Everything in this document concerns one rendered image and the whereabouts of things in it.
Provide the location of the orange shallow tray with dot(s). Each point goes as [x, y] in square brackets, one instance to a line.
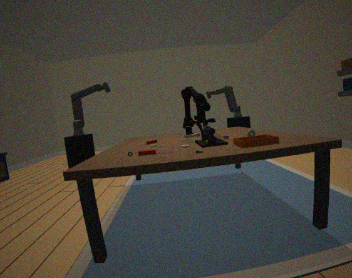
[253, 141]

